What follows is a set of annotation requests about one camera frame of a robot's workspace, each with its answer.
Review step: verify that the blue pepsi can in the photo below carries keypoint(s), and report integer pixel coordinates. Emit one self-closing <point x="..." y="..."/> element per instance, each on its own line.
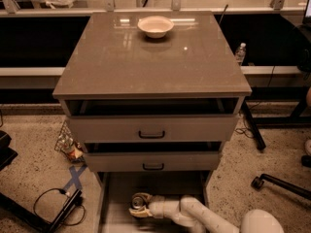
<point x="138" y="202"/>

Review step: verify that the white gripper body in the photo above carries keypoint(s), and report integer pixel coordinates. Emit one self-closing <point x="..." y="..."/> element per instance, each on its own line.
<point x="156" y="206"/>

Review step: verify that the grey drawer cabinet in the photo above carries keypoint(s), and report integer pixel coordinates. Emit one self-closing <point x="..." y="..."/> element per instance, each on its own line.
<point x="117" y="71"/>

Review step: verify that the wire basket with trash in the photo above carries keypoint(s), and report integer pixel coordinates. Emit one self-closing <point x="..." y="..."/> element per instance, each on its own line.
<point x="67" y="146"/>

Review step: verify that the clear water bottle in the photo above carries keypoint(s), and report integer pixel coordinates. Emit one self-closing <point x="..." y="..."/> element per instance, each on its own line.
<point x="240" y="53"/>

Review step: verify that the open bottom drawer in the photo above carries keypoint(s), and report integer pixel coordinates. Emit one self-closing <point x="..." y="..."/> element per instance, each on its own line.
<point x="120" y="187"/>

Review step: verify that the white bowl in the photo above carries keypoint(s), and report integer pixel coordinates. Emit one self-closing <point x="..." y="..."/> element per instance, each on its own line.
<point x="155" y="27"/>

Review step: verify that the top drawer with handle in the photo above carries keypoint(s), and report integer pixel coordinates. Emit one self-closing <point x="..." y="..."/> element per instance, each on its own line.
<point x="139" y="129"/>

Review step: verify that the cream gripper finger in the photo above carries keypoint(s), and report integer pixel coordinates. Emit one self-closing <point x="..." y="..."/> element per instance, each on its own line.
<point x="146" y="197"/>
<point x="142" y="213"/>

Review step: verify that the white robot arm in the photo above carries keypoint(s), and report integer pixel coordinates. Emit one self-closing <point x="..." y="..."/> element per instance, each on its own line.
<point x="189" y="212"/>

